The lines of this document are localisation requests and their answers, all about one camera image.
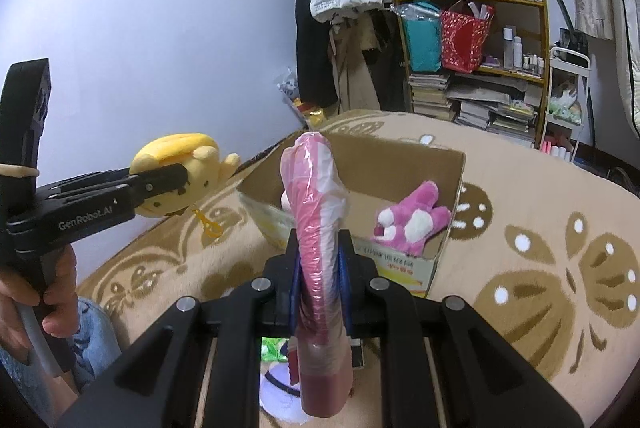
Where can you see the teal bag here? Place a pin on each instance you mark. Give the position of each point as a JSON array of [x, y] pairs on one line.
[[422, 43]]

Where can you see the wooden shelf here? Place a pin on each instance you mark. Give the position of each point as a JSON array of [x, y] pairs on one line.
[[520, 15]]

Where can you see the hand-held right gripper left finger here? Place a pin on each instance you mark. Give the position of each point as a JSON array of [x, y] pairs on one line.
[[294, 298]]

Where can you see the cardboard box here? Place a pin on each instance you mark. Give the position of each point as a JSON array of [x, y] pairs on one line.
[[380, 168]]

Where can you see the pink and white plush toy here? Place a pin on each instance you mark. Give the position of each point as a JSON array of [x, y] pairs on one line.
[[410, 218]]

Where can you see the person's left hand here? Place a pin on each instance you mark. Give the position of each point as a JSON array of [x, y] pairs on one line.
[[62, 288]]

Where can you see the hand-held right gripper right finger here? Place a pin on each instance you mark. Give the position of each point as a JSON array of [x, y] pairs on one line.
[[346, 288]]

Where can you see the red gift bag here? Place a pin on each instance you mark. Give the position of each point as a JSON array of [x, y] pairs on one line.
[[462, 40]]

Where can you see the beige floral blanket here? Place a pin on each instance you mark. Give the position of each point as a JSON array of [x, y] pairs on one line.
[[525, 233]]

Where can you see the beige hanging coat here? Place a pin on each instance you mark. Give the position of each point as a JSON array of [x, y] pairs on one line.
[[365, 73]]

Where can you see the pink plastic-wrapped plush toy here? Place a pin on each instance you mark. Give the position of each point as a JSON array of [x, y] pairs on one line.
[[315, 208]]

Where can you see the white trolley rack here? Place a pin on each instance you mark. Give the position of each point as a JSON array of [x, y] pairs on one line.
[[567, 103]]

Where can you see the group of cosmetic bottles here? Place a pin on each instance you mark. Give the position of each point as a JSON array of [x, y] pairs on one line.
[[525, 55]]

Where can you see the black hanging coat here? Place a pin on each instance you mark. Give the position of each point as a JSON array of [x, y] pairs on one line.
[[310, 58]]

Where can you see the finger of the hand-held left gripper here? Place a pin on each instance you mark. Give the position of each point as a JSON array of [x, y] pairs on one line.
[[160, 185], [85, 184]]

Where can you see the stack of books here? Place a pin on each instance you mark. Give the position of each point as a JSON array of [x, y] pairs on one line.
[[480, 108]]

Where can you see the person's jeans leg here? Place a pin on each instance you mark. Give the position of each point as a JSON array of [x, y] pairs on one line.
[[90, 338]]

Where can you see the small toys by wall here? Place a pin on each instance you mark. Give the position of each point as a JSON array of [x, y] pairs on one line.
[[305, 103]]

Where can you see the yellow plush toy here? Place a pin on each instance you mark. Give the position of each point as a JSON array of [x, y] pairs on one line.
[[200, 163]]

